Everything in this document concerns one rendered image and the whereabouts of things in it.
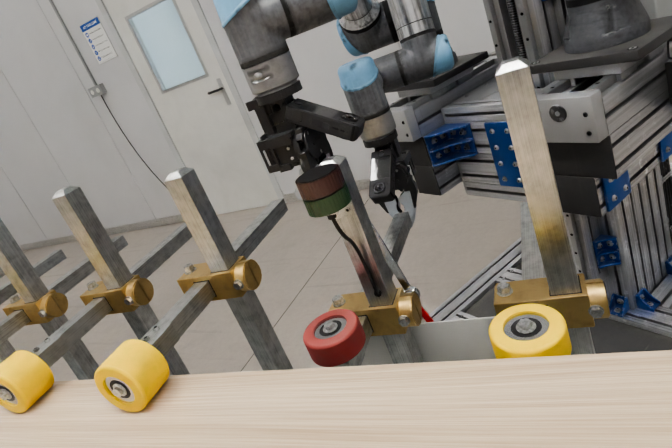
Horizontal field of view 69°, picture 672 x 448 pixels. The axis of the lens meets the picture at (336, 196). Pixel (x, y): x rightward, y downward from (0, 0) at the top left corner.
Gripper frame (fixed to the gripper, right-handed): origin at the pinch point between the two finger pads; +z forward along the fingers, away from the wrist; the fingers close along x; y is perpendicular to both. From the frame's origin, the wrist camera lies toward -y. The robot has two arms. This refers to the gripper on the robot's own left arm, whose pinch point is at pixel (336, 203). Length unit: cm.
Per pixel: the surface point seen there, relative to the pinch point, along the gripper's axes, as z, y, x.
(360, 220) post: -0.6, -7.1, 9.3
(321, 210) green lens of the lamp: -5.9, -5.6, 15.6
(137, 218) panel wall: 88, 370, -289
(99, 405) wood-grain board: 10.5, 31.9, 30.3
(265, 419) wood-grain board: 10.5, 1.8, 32.7
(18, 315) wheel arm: 5, 72, 12
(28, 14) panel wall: -122, 364, -289
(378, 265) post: 7.0, -7.1, 9.1
